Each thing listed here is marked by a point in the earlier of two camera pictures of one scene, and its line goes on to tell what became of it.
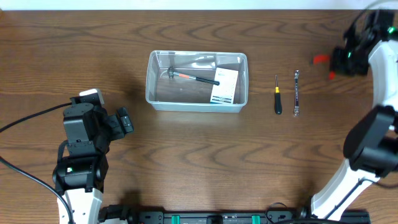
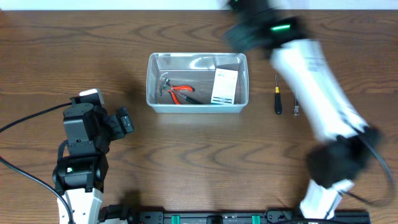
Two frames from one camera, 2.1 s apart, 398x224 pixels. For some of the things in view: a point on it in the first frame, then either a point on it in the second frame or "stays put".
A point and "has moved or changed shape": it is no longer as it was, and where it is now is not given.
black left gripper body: [110, 130] stays put
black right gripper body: [352, 58] to [247, 35]
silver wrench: [296, 110] stays put
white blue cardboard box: [224, 92] stays put
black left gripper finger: [125, 120] stays put
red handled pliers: [319, 58] has moved or changed shape
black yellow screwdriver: [277, 98] stays put
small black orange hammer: [171, 73] to [166, 84]
